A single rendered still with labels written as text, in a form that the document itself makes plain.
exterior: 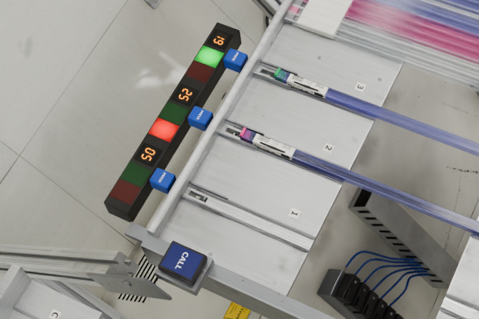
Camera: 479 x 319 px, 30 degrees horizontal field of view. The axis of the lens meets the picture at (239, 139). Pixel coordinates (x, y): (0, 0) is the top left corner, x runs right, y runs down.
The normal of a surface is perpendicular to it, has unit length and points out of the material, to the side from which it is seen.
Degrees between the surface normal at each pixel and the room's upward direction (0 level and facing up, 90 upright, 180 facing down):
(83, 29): 0
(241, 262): 47
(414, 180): 0
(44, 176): 0
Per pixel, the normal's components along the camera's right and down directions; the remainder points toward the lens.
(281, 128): -0.08, -0.50
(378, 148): 0.60, -0.07
